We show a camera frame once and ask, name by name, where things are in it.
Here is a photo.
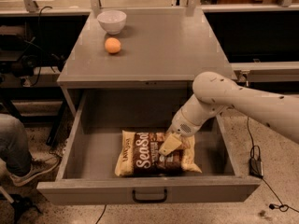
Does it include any brown sea salt chip bag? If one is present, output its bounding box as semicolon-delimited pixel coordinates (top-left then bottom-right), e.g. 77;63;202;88
115;131;202;176

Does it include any open grey top drawer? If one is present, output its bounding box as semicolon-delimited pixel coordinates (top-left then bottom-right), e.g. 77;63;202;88
37;88;260;205

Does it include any black floor cable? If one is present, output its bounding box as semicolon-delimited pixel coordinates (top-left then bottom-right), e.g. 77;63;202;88
246;115;299;214

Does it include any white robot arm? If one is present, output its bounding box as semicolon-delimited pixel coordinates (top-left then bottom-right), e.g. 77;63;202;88
159;72;299;156

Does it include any grey cabinet counter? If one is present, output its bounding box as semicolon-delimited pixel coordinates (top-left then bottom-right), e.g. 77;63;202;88
57;7;238;117

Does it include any black drawer handle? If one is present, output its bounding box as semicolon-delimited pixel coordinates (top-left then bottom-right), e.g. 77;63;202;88
132;189;168;203

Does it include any black cable at left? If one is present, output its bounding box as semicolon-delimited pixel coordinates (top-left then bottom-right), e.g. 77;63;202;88
29;6;54;87

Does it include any dark machinery at left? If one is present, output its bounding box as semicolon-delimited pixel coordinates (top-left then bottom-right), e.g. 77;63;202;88
0;23;64;77

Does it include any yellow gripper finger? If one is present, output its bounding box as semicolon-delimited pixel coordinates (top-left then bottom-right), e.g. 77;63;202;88
159;133;182;156

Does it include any black power adapter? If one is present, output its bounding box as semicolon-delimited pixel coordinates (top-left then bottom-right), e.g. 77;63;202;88
249;158;263;178

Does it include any person's jeans leg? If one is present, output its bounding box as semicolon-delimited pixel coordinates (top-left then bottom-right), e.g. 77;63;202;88
0;114;32;177

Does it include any white ceramic bowl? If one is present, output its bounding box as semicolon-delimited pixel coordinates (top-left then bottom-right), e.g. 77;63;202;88
97;10;127;35

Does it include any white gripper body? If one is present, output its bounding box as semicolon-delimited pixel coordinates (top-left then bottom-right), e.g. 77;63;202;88
167;108;203;137

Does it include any grey sneaker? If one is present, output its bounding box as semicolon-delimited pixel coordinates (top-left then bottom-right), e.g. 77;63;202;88
10;157;60;187

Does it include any orange fruit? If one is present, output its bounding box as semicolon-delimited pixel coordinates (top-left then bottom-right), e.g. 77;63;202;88
105;37;121;54

